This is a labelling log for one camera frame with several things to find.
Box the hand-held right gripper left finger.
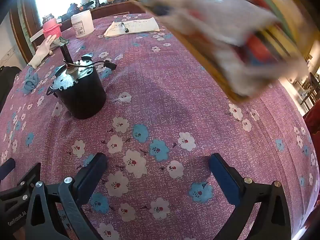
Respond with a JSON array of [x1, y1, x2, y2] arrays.
[[25, 152, 108, 240]]

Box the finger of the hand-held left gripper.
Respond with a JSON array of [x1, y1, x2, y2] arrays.
[[14, 162, 42, 193], [0, 158, 16, 182]]

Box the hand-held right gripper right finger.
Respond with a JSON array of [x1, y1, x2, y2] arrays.
[[209, 153, 292, 240]]

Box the yellow taped cardboard box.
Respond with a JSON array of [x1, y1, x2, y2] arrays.
[[127, 0, 308, 103]]

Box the black cylindrical motor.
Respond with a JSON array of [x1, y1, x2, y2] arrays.
[[46, 44, 117, 120]]

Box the black bag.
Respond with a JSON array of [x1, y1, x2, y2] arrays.
[[0, 66, 22, 110]]

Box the blue cloth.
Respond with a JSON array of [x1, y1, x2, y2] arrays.
[[22, 67, 40, 95]]

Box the red garment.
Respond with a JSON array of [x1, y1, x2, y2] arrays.
[[302, 106, 320, 140]]

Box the purple floral tablecloth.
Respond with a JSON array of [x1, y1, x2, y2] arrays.
[[0, 12, 320, 240]]

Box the white glove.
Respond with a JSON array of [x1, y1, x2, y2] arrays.
[[27, 35, 59, 68]]

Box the dark wooden chair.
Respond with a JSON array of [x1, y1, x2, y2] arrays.
[[299, 72, 320, 109]]

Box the wood framed glass partition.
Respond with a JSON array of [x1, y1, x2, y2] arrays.
[[9, 0, 133, 65]]

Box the grey glove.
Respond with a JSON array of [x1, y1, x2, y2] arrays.
[[51, 37, 69, 49]]

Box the pink knit covered bottle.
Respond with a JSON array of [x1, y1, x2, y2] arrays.
[[42, 14, 62, 38]]

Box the white plastic jar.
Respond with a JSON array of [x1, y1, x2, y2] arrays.
[[71, 10, 95, 39]]

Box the paper notepad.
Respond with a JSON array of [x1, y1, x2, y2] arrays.
[[103, 17, 160, 38]]

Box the wooden sideboard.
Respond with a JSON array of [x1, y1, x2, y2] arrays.
[[57, 0, 148, 30]]

